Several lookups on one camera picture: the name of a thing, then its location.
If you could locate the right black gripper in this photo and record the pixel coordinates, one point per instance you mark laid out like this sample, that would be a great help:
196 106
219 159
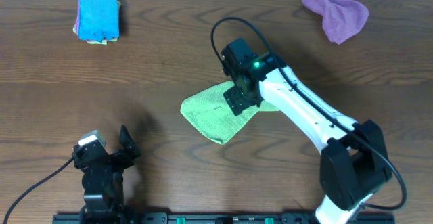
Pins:
235 102

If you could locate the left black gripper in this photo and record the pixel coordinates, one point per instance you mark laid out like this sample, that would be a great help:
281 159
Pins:
128 158

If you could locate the green microfiber cloth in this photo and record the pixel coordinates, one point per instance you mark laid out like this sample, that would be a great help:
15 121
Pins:
210 114

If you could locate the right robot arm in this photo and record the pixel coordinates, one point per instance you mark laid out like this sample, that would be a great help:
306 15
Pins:
354 162

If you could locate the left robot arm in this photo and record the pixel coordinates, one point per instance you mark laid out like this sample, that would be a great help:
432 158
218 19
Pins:
104 200

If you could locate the folded yellow-green cloth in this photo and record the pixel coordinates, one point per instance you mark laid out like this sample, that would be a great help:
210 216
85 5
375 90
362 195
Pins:
97 23

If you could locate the purple microfiber cloth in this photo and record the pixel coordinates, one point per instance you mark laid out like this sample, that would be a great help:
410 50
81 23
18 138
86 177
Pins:
341 19

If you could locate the folded blue cloth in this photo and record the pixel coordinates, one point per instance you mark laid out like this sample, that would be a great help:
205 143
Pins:
107 9

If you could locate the folded purple cloth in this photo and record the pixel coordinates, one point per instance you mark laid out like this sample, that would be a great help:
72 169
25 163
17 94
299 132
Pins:
76 25

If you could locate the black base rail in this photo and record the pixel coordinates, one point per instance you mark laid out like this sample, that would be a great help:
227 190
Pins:
164 218

